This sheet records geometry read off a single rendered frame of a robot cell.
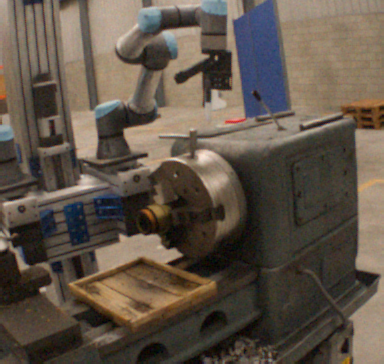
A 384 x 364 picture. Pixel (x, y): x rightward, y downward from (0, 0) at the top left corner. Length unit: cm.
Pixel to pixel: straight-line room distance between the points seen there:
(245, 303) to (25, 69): 132
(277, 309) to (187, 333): 35
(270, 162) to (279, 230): 21
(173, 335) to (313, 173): 70
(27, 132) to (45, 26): 48
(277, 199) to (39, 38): 125
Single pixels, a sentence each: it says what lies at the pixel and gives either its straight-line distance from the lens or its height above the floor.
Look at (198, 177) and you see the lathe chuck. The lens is 141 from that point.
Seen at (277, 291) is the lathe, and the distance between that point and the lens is 161.
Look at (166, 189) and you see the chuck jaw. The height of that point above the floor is 115.
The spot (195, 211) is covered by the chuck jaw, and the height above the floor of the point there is 110.
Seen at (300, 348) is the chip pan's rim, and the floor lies 56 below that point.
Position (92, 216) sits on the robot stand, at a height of 95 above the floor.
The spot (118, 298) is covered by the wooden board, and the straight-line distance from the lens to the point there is 144.
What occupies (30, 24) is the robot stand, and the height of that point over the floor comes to 180.
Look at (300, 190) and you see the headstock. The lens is 159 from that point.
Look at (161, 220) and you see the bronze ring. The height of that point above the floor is 109.
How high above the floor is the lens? 152
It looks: 13 degrees down
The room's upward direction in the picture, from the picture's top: 7 degrees counter-clockwise
